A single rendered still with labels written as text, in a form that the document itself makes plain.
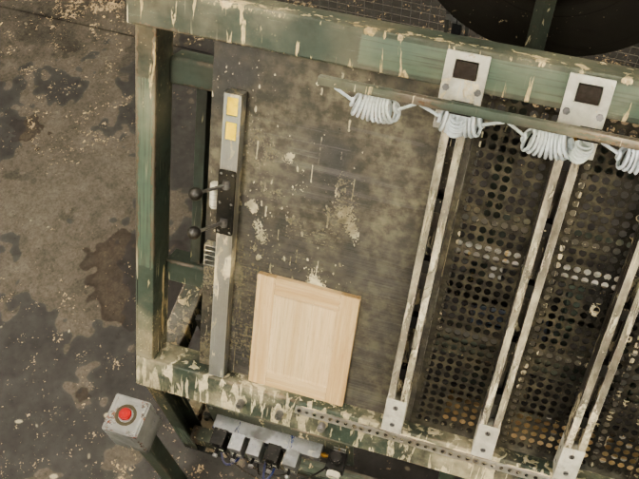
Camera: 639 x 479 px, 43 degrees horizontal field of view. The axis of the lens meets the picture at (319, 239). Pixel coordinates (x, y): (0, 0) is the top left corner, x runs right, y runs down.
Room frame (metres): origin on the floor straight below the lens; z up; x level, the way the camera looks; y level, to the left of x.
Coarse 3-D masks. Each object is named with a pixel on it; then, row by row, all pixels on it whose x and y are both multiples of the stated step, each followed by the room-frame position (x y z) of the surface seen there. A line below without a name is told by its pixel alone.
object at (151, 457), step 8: (160, 440) 0.86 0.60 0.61; (152, 448) 0.82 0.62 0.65; (160, 448) 0.84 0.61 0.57; (144, 456) 0.83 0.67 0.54; (152, 456) 0.81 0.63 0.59; (160, 456) 0.82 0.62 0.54; (168, 456) 0.85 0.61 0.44; (152, 464) 0.82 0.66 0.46; (160, 464) 0.81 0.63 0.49; (168, 464) 0.83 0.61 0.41; (176, 464) 0.86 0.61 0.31; (160, 472) 0.82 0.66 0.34; (168, 472) 0.81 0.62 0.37; (176, 472) 0.84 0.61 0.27
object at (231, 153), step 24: (240, 96) 1.40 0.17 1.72; (240, 120) 1.37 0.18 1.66; (240, 144) 1.34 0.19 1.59; (240, 168) 1.32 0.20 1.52; (216, 240) 1.21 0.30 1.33; (216, 264) 1.17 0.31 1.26; (216, 288) 1.12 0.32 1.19; (216, 312) 1.08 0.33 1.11; (216, 336) 1.04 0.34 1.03; (216, 360) 0.99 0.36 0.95
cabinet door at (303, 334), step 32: (288, 288) 1.09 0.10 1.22; (320, 288) 1.07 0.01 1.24; (256, 320) 1.05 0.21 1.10; (288, 320) 1.03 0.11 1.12; (320, 320) 1.01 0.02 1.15; (352, 320) 0.99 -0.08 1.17; (256, 352) 0.99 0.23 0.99; (288, 352) 0.97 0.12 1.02; (320, 352) 0.95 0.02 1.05; (288, 384) 0.91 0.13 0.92; (320, 384) 0.89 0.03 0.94
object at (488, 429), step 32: (608, 96) 1.13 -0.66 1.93; (576, 160) 1.00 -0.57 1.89; (544, 192) 1.07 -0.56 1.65; (544, 224) 1.01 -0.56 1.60; (544, 256) 0.96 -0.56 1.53; (512, 320) 0.87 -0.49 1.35; (512, 352) 0.82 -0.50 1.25; (512, 384) 0.76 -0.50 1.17; (480, 416) 0.72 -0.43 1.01; (480, 448) 0.65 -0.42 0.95
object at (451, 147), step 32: (448, 64) 1.26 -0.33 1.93; (480, 64) 1.24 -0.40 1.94; (448, 96) 1.22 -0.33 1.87; (480, 96) 1.20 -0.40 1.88; (448, 128) 1.10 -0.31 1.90; (448, 160) 1.18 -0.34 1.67; (448, 192) 1.11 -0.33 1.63; (416, 256) 1.03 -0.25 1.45; (416, 288) 0.98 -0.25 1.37; (416, 320) 0.93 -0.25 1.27; (416, 352) 0.87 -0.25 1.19; (384, 416) 0.76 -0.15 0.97
